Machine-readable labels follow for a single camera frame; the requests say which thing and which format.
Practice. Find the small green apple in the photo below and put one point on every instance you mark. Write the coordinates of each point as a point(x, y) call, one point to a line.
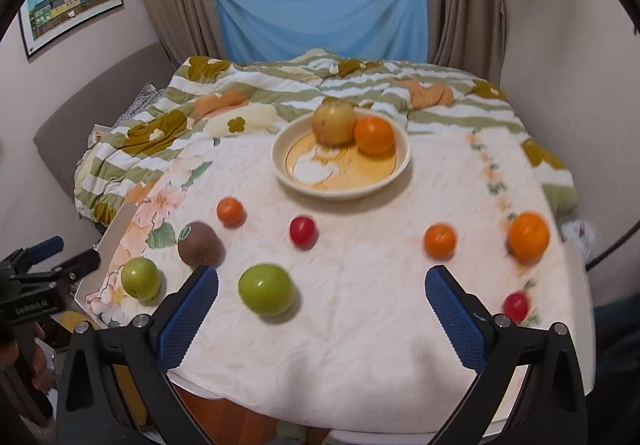
point(140, 278)

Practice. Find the red plum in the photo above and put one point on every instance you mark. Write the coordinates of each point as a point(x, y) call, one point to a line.
point(303, 231)
point(515, 306)

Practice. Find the green striped floral quilt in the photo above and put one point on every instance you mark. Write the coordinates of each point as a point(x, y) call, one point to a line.
point(280, 85)

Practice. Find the cream bowl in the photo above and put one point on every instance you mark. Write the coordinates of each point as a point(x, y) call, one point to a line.
point(345, 186)

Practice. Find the yellow pear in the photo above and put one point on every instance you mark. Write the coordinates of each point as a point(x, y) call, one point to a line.
point(334, 122)

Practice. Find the white plastic bag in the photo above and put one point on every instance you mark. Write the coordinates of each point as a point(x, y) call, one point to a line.
point(580, 234)

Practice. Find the white floral tablecloth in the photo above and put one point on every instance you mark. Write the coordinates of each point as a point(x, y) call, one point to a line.
point(350, 350)

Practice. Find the framed colourful houses picture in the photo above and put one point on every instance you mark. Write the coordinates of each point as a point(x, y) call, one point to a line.
point(70, 0)

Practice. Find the orange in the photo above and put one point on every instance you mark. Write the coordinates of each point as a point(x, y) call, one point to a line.
point(374, 136)
point(528, 238)

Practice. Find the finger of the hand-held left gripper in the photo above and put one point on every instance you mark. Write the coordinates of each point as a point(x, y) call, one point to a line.
point(75, 262)
point(46, 247)

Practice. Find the grey sofa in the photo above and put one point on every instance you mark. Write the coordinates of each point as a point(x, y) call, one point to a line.
point(90, 115)

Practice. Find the blue cloth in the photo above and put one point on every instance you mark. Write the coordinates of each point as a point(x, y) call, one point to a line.
point(320, 15)

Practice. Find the brown kiwi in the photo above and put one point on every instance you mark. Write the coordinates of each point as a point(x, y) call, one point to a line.
point(200, 245)

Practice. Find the small tangerine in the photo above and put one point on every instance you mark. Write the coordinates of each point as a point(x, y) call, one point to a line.
point(230, 211)

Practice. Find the person's left hand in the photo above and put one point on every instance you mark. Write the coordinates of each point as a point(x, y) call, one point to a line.
point(37, 372)

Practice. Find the grey patterned pillow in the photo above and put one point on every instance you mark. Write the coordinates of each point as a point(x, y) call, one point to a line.
point(145, 97)

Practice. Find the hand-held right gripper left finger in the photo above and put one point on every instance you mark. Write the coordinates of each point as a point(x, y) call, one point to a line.
point(192, 315)

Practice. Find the large green apple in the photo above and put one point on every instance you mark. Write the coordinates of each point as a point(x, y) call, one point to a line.
point(265, 290)

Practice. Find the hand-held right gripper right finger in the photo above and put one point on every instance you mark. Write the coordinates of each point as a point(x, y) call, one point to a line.
point(452, 320)

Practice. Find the white table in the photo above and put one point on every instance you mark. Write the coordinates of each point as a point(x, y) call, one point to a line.
point(580, 285)

